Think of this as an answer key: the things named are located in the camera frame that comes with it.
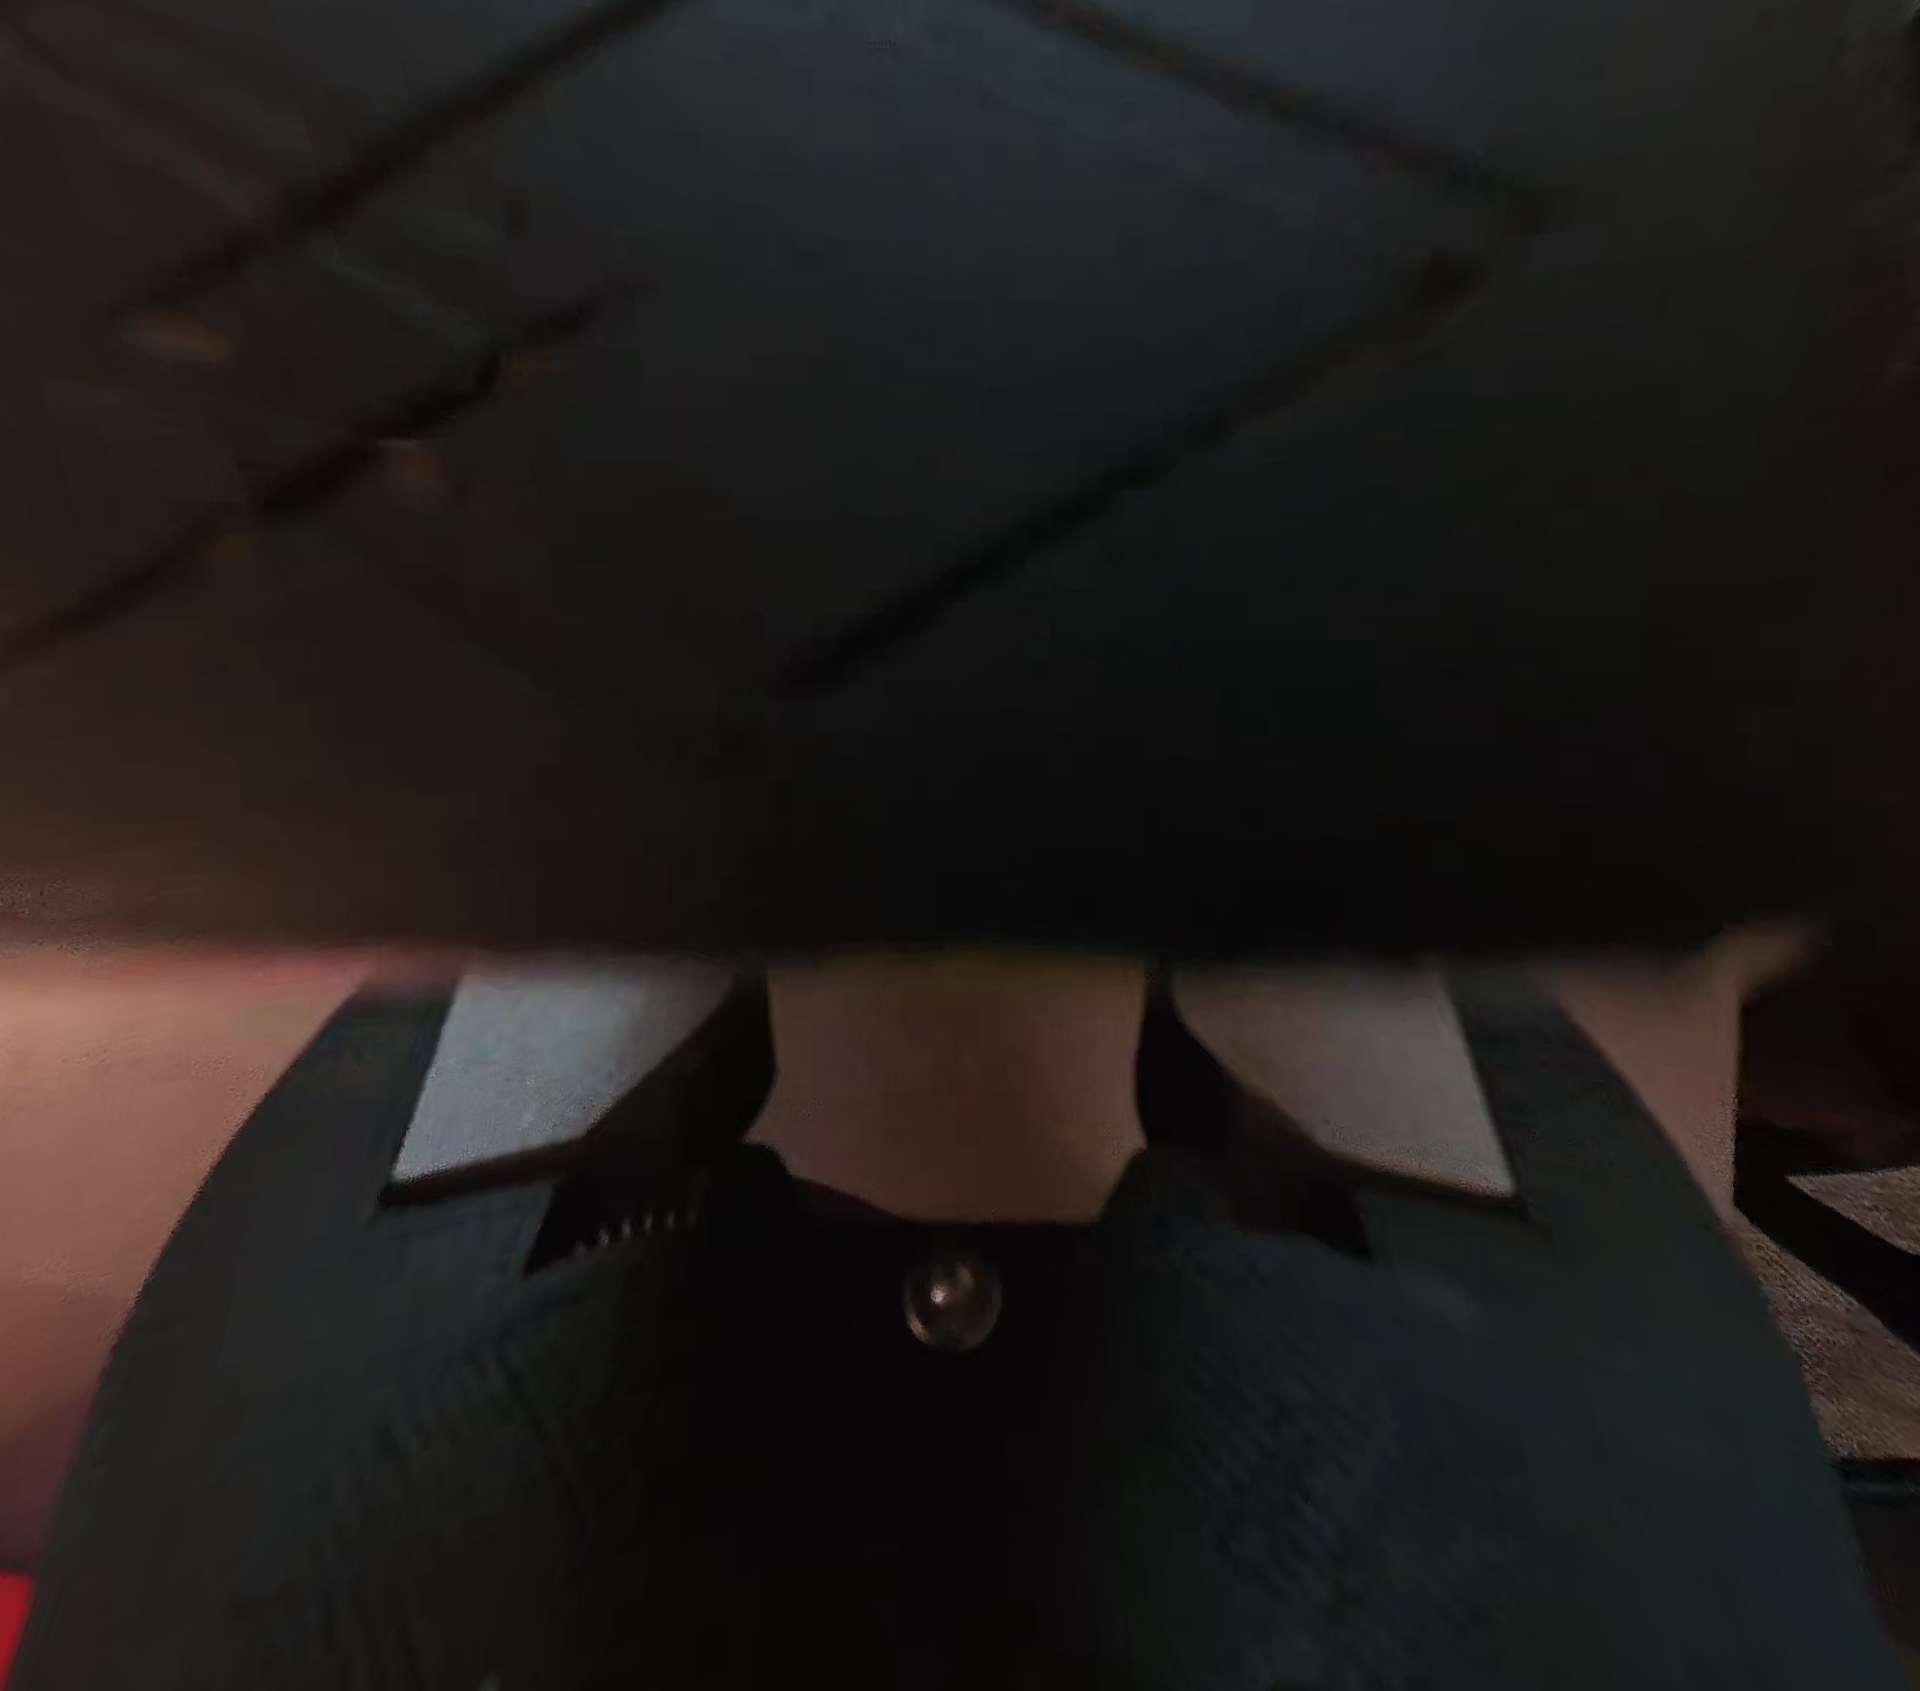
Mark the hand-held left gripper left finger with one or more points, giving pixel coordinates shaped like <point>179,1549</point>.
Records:
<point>555,1075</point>

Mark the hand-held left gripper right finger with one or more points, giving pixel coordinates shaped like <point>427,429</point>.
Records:
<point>1334,1075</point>

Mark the dark diamond-patterned panel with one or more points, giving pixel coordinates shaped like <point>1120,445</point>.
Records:
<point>931,339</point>

